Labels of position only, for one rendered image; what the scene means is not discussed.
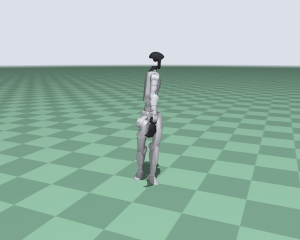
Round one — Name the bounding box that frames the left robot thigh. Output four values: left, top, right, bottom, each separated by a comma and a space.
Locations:
148, 112, 163, 152

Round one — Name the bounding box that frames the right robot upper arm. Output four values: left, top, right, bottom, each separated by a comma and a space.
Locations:
149, 73, 160, 100

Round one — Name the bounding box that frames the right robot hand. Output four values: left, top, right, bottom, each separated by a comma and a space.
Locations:
145, 116, 157, 138

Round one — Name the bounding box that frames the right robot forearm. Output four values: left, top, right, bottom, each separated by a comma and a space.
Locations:
149, 95, 158, 122

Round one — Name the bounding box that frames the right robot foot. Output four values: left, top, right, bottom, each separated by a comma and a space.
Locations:
134, 170, 144, 181

